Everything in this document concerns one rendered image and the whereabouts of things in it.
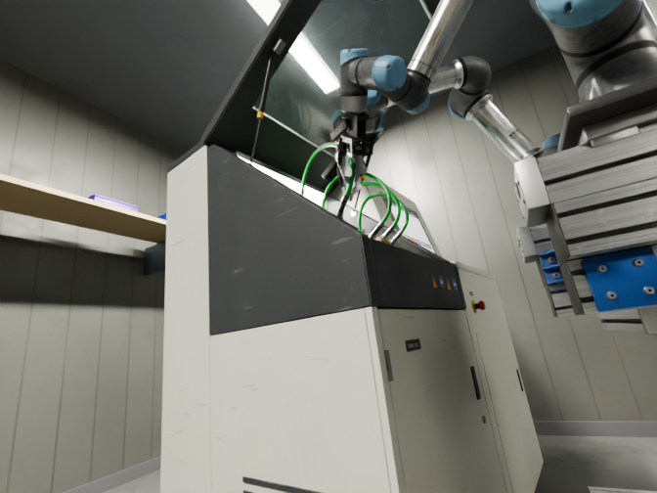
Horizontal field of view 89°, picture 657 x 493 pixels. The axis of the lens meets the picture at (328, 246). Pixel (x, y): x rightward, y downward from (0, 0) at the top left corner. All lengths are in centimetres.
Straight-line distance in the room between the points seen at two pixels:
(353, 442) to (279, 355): 27
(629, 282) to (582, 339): 211
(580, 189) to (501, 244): 217
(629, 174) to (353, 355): 56
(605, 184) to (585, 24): 24
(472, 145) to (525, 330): 149
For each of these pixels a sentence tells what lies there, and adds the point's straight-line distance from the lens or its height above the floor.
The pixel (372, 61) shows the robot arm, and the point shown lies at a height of 136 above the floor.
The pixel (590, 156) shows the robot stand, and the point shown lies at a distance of 69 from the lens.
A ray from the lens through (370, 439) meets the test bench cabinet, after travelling 75.
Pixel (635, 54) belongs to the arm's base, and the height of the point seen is 111.
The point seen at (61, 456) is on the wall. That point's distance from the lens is 280.
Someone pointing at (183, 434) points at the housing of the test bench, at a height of 51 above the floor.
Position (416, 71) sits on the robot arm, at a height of 137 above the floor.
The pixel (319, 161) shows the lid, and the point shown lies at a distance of 157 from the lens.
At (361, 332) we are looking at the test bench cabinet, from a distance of 72.
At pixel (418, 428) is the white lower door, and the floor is 53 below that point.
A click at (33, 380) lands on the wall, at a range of 269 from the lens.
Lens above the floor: 73
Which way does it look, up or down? 16 degrees up
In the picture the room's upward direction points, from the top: 7 degrees counter-clockwise
